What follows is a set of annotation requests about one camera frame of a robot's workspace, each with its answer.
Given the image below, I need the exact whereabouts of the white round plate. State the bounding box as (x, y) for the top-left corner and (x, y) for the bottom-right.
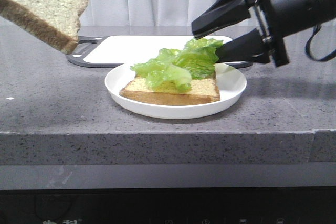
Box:
(104, 63), (247, 120)

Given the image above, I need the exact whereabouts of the black appliance under counter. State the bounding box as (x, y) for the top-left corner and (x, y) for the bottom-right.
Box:
(1, 187), (335, 223)

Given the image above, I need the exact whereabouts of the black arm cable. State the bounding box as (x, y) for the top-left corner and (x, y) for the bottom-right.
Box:
(304, 24), (336, 62)

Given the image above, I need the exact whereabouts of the green lettuce leaf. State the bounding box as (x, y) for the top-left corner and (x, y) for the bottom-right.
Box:
(131, 38), (224, 92)

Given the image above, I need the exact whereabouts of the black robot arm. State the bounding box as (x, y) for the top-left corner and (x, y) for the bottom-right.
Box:
(191, 0), (335, 67)

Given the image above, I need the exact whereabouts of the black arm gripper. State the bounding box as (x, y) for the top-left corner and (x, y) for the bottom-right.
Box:
(191, 0), (289, 67)

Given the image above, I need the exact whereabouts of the bread slice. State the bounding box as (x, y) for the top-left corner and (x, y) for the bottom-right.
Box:
(1, 0), (88, 54)
(119, 73), (221, 106)

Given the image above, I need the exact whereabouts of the white cutting board, grey rim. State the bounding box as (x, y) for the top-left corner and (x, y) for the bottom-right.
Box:
(65, 35), (254, 68)

